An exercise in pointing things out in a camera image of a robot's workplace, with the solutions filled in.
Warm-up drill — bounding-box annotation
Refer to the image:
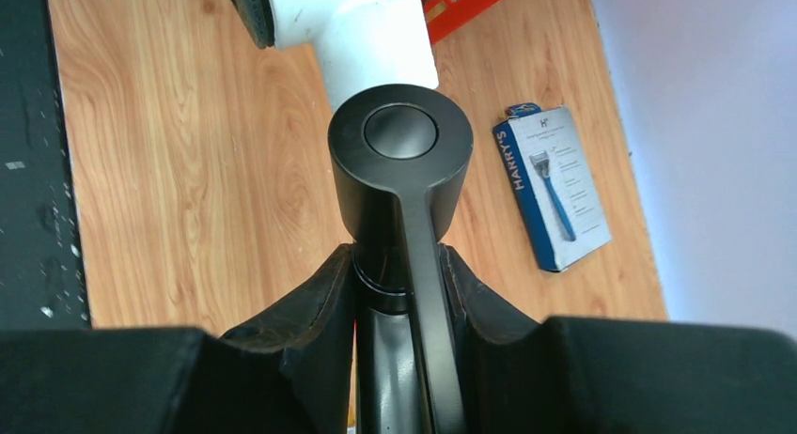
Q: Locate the white pvc elbow fitting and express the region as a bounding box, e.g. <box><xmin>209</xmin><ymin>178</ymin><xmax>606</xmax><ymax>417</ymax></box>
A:
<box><xmin>268</xmin><ymin>0</ymin><xmax>439</xmax><ymax>110</ymax></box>

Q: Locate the dark grey metal faucet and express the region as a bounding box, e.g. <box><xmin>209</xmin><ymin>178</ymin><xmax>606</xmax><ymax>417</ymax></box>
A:
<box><xmin>328</xmin><ymin>84</ymin><xmax>474</xmax><ymax>433</ymax></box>

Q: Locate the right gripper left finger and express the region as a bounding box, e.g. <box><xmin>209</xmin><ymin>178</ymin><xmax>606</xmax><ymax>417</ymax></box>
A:
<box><xmin>1</xmin><ymin>244</ymin><xmax>354</xmax><ymax>433</ymax></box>

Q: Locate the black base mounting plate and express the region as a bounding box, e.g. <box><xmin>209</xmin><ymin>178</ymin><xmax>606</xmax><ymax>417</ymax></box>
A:
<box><xmin>1</xmin><ymin>0</ymin><xmax>91</xmax><ymax>330</ymax></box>

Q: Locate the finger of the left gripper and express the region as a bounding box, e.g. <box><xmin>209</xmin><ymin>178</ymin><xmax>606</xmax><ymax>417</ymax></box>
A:
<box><xmin>230</xmin><ymin>0</ymin><xmax>275</xmax><ymax>49</ymax></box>

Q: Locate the grey blue razor box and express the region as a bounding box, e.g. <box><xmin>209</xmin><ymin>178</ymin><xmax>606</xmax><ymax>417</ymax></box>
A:
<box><xmin>492</xmin><ymin>102</ymin><xmax>612</xmax><ymax>272</ymax></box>

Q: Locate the red plastic basket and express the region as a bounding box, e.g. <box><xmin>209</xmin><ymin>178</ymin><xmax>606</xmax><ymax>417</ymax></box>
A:
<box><xmin>421</xmin><ymin>0</ymin><xmax>500</xmax><ymax>45</ymax></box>

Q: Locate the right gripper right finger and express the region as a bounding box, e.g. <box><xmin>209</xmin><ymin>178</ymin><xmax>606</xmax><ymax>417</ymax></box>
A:
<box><xmin>440</xmin><ymin>245</ymin><xmax>796</xmax><ymax>433</ymax></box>

